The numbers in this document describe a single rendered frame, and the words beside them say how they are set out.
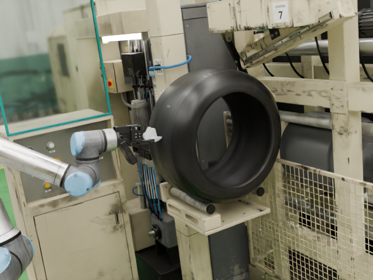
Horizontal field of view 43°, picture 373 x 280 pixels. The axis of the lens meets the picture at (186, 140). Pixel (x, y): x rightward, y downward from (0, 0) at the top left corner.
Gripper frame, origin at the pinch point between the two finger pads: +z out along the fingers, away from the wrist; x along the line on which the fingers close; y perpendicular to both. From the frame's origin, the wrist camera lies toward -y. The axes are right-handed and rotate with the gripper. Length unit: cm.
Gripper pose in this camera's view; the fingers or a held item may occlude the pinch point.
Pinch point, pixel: (159, 139)
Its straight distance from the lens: 201.7
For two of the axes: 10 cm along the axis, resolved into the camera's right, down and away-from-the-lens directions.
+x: -5.0, -1.5, 8.5
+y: -0.2, -9.8, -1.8
